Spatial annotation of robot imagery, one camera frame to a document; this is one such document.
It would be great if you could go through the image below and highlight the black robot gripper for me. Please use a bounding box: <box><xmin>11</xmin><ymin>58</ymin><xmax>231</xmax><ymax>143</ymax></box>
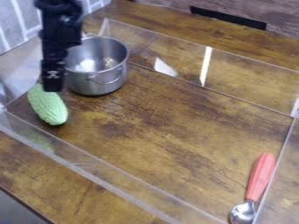
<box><xmin>41</xmin><ymin>34</ymin><xmax>82</xmax><ymax>92</ymax></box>

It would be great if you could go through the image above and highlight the red handled metal spoon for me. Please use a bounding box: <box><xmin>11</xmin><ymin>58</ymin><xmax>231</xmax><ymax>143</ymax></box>
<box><xmin>229</xmin><ymin>152</ymin><xmax>277</xmax><ymax>224</ymax></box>

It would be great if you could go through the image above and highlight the green bumpy gourd toy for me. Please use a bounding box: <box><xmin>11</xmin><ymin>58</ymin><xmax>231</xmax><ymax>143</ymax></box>
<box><xmin>27</xmin><ymin>84</ymin><xmax>70</xmax><ymax>126</ymax></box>

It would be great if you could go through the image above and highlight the black wall slot strip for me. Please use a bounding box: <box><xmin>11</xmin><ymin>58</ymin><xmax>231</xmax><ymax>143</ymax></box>
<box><xmin>190</xmin><ymin>6</ymin><xmax>268</xmax><ymax>31</ymax></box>

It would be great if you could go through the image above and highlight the clear acrylic tray barrier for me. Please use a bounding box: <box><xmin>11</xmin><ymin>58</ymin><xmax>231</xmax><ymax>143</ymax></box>
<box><xmin>0</xmin><ymin>18</ymin><xmax>299</xmax><ymax>224</ymax></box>

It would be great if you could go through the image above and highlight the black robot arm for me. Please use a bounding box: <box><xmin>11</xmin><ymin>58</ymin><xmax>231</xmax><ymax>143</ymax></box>
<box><xmin>34</xmin><ymin>0</ymin><xmax>85</xmax><ymax>92</ymax></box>

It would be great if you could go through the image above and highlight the silver metal pot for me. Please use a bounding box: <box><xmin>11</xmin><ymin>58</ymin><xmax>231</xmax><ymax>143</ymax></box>
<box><xmin>65</xmin><ymin>36</ymin><xmax>130</xmax><ymax>96</ymax></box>

